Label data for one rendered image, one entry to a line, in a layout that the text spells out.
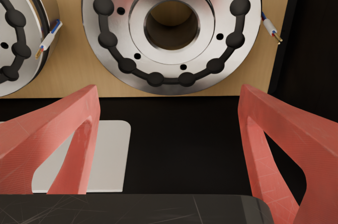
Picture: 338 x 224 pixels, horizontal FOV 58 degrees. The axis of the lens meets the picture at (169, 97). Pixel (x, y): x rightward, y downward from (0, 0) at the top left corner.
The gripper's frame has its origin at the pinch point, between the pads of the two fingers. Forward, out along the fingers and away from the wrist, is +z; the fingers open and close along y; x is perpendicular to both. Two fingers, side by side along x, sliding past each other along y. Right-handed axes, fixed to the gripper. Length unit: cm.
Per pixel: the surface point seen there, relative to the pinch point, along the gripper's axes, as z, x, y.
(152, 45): 6.2, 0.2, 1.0
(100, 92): 9.9, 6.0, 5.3
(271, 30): 5.6, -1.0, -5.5
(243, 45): 6.7, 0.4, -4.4
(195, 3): 6.1, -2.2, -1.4
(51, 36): 6.6, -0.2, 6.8
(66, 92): 9.9, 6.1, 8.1
